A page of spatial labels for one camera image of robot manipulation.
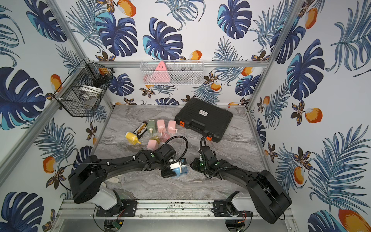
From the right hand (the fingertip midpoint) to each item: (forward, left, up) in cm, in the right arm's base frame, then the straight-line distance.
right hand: (191, 165), depth 87 cm
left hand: (-2, +10, +2) cm, 10 cm away
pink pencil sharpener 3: (+13, +25, +2) cm, 28 cm away
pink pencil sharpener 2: (+26, +13, +4) cm, 29 cm away
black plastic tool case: (+33, -14, +3) cm, 36 cm away
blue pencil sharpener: (-4, +5, +4) cm, 8 cm away
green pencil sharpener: (+26, +27, +5) cm, 38 cm away
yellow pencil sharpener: (+16, +39, +4) cm, 42 cm away
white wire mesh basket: (+48, +12, +33) cm, 59 cm away
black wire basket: (+29, +63, +31) cm, 76 cm away
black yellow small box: (+27, +36, 0) cm, 45 cm away
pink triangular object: (+44, +19, +33) cm, 59 cm away
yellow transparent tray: (+20, +24, -1) cm, 31 cm away
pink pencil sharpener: (+26, +21, +5) cm, 34 cm away
